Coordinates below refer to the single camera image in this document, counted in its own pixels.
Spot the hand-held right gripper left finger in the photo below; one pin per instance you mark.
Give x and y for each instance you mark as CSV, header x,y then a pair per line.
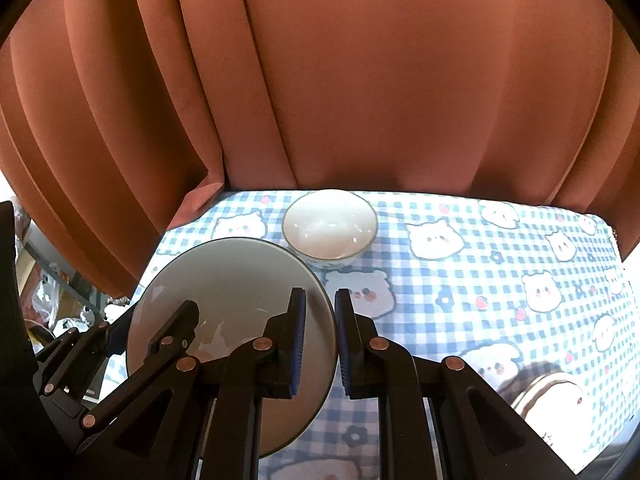
x,y
299,340

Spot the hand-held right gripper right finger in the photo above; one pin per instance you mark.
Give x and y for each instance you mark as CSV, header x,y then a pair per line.
x,y
342,345

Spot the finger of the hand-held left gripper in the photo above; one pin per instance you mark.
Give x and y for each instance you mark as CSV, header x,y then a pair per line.
x,y
172,330
117,337

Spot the white bowl blue floral pattern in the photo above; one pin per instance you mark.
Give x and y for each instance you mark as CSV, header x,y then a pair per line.
x,y
225,280
325,225

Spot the cluttered storage rack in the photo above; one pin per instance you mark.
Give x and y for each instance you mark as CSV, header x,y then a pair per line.
x,y
50,290

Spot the blue checked bear tablecloth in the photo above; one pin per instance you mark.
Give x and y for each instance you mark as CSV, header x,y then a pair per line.
x,y
450,285

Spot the orange curtain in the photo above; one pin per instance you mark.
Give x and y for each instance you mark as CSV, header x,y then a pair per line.
x,y
350,85

